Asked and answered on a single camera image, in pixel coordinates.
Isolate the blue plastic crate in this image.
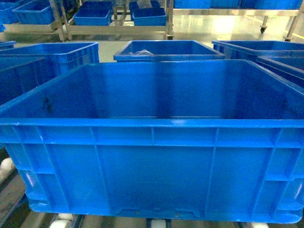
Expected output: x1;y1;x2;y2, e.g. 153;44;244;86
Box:
0;60;304;223

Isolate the blue crate behind centre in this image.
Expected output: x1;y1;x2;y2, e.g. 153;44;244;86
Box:
114;40;225;62

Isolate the steel rack in background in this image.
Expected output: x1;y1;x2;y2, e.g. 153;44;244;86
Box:
0;0;304;41

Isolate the blue crate on rack right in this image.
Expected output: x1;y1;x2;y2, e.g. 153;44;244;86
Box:
129;0;167;26

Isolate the blue crate on rack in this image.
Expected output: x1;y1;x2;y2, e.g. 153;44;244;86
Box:
129;0;167;26
74;1;113;26
12;0;55;25

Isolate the blue crate on rack centre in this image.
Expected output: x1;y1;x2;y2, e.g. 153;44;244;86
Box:
74;1;113;26

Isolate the blue crate behind left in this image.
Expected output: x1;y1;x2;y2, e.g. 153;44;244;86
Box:
0;42;99;104

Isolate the blue crate behind right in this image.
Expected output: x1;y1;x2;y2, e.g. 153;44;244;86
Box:
212;40;304;87

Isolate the blue crate on rack left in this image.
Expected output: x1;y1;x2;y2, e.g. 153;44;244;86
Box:
12;0;55;25

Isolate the steel roller shelf frame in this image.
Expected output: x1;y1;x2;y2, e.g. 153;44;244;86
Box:
0;147;304;228

